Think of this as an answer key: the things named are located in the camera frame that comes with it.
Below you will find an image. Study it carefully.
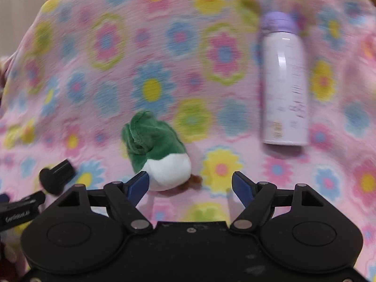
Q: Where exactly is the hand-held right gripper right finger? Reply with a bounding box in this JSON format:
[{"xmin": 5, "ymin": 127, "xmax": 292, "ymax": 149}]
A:
[{"xmin": 229, "ymin": 171, "xmax": 326, "ymax": 235}]

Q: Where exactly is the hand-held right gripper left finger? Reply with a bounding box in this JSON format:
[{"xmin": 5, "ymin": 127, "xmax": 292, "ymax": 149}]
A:
[{"xmin": 54, "ymin": 171, "xmax": 153, "ymax": 235}]

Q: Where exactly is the green white plush toy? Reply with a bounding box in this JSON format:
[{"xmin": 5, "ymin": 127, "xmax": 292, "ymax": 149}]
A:
[{"xmin": 122, "ymin": 110, "xmax": 203, "ymax": 192}]

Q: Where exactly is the small black cylindrical object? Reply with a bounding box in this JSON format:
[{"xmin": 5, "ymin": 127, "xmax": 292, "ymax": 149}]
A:
[{"xmin": 39, "ymin": 159, "xmax": 77, "ymax": 196}]

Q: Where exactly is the pink floral fleece blanket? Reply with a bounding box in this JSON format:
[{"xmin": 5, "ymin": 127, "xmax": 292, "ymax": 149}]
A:
[{"xmin": 0, "ymin": 0, "xmax": 376, "ymax": 274}]

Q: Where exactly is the lilac drink bottle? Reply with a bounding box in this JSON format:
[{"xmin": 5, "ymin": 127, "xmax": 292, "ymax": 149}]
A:
[{"xmin": 260, "ymin": 11, "xmax": 309, "ymax": 147}]

